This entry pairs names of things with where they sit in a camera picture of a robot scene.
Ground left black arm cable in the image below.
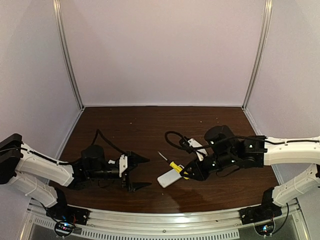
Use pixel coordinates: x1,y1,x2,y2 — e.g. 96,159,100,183
0,128,128,166

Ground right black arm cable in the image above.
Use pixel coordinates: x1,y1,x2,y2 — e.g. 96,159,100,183
164,131,320,153

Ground right aluminium frame post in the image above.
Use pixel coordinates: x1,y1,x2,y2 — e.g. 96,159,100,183
242,0,273,111

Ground front aluminium rail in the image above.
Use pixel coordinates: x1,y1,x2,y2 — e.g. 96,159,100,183
18,199,311,240

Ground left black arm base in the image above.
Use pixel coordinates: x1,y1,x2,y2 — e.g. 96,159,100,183
43,204,90,239

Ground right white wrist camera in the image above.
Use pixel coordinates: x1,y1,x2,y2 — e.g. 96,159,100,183
187,138,208,162

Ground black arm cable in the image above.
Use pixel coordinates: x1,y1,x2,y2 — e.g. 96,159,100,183
0,128,128,166
164,131,320,153

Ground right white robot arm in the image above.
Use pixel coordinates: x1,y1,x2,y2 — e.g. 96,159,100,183
180,125,320,207

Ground white remote control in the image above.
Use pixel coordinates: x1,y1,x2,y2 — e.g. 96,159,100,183
157,168,183,188

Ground aluminium frame post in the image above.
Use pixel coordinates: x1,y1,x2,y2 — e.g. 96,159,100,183
242,0,273,111
52,0,85,111

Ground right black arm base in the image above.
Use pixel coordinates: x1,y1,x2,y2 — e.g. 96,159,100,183
238,203,282,238

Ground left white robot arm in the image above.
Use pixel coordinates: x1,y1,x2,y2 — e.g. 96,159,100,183
0,133,150,208

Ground yellow handled screwdriver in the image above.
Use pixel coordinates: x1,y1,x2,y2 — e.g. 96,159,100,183
158,151,189,180

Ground left aluminium frame post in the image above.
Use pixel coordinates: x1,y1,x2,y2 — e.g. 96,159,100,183
52,0,85,111

